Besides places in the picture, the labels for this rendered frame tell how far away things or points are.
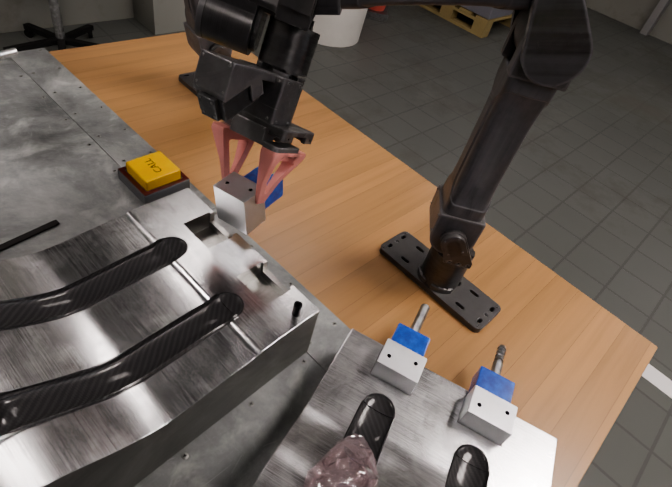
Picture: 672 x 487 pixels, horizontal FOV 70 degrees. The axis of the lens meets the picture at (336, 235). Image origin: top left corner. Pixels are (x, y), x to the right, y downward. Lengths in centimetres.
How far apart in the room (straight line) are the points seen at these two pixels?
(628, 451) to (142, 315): 163
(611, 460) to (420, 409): 132
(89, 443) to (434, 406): 34
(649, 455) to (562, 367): 119
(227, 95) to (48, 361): 29
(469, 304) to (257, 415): 35
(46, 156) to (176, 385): 52
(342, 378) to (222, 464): 15
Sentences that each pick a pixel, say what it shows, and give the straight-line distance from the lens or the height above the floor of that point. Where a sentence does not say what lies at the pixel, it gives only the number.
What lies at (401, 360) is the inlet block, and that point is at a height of 88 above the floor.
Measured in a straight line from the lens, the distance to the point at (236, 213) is 59.
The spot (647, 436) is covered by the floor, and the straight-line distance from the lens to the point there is 198.
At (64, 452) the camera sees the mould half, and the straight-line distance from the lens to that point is 46.
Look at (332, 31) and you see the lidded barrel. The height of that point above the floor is 11.
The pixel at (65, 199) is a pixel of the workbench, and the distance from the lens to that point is 82.
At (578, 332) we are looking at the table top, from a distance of 83.
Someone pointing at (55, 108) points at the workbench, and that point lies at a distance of 103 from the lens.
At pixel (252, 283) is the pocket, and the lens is 60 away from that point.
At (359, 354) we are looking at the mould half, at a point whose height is 86.
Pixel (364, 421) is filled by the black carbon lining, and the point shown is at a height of 85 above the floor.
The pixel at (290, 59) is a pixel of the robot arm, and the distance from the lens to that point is 54.
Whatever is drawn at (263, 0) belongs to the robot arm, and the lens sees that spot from 54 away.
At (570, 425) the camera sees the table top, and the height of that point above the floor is 80.
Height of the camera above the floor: 133
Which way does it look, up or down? 43 degrees down
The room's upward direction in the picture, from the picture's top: 16 degrees clockwise
